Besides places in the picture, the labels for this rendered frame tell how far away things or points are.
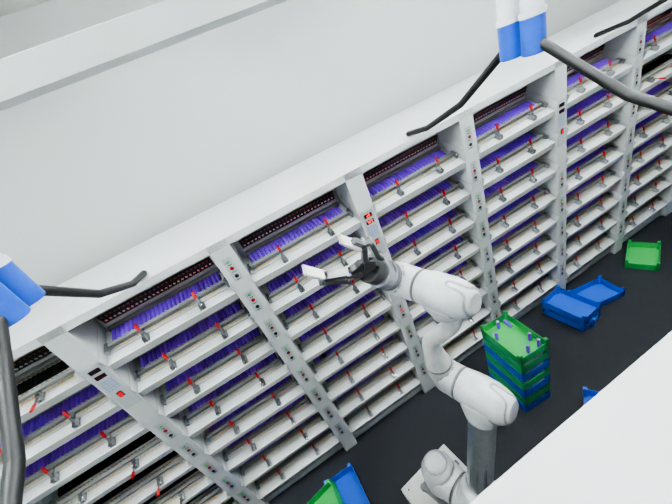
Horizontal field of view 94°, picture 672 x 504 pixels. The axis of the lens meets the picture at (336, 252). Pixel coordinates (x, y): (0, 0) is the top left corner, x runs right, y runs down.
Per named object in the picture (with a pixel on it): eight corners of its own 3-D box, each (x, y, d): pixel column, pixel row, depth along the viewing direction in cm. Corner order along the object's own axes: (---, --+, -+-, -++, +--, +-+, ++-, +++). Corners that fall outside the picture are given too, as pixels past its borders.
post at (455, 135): (504, 335, 248) (472, 106, 162) (495, 341, 246) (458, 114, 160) (484, 322, 265) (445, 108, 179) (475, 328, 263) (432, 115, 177)
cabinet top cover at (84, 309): (473, 113, 163) (472, 106, 162) (42, 344, 121) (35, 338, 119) (446, 114, 180) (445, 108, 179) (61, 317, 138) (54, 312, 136)
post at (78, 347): (270, 507, 207) (60, 325, 121) (257, 517, 205) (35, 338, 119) (264, 478, 224) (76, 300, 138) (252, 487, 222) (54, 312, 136)
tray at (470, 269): (482, 274, 214) (486, 262, 203) (412, 321, 202) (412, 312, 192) (460, 256, 226) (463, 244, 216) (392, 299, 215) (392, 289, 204)
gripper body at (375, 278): (362, 269, 93) (340, 262, 87) (383, 253, 88) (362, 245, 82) (370, 290, 89) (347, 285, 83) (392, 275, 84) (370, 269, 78)
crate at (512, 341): (549, 348, 177) (548, 338, 173) (520, 366, 175) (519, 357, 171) (506, 318, 203) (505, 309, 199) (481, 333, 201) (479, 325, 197)
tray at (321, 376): (400, 329, 200) (400, 323, 193) (319, 384, 189) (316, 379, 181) (381, 307, 213) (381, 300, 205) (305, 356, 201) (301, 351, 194)
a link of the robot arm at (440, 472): (437, 455, 165) (428, 435, 154) (470, 481, 151) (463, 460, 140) (419, 483, 157) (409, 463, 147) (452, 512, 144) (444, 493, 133)
